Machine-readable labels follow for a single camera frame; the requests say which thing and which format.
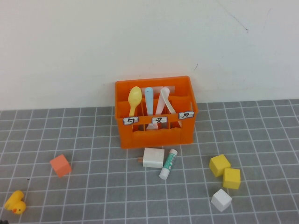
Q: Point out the grey grid cutting mat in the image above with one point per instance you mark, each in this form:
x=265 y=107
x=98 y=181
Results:
x=93 y=140

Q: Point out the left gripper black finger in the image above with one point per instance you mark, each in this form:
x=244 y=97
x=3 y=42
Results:
x=2 y=222

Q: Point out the pale pink plastic fork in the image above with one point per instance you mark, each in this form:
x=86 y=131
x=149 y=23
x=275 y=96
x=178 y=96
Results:
x=160 y=105

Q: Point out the light blue plastic fork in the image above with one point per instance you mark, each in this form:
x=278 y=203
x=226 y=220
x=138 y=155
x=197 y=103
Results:
x=149 y=100

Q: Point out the green and white glue stick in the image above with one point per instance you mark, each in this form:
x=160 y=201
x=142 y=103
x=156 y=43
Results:
x=170 y=162

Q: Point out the white plastic knife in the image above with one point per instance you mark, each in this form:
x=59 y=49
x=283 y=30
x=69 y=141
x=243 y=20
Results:
x=168 y=102

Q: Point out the orange plastic cutlery holder crate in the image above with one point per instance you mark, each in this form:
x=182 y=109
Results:
x=154 y=140

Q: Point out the orange cube block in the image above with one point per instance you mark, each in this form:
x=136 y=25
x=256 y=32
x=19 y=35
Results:
x=60 y=166

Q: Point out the white label fork character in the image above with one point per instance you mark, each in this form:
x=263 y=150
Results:
x=159 y=120

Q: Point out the white charger plug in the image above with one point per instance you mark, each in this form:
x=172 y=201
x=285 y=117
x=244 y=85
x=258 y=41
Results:
x=153 y=158

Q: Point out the yellow cube block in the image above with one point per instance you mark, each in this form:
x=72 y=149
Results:
x=219 y=163
x=231 y=178

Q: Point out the white label spoon character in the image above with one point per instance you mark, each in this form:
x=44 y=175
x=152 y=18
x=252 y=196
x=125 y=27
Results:
x=131 y=121

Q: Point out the yellow rubber duck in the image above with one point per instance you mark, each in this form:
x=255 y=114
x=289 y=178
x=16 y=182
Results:
x=16 y=203

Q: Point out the yellow plastic spoon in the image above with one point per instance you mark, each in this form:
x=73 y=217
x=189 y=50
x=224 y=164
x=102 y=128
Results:
x=135 y=95

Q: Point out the white cube block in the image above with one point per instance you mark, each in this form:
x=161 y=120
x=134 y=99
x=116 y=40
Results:
x=221 y=200

